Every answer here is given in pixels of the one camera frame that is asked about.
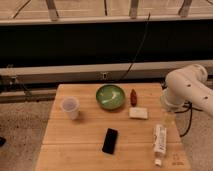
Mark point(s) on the translucent clear gripper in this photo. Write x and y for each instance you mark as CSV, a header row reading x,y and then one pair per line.
x,y
168,118

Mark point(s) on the black eraser block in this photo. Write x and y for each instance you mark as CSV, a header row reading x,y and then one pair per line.
x,y
110,141

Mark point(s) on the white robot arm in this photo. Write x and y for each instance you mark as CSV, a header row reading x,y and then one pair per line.
x,y
186,84

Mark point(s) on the white tube with cap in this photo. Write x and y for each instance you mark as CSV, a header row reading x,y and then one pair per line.
x,y
160,140

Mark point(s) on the red-brown small object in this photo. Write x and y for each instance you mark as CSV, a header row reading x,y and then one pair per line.
x,y
133,97

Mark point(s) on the green bowl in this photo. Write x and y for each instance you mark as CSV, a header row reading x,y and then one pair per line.
x,y
110,97

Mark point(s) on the wall outlet on rail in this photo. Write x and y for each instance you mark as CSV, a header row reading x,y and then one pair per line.
x,y
104,75

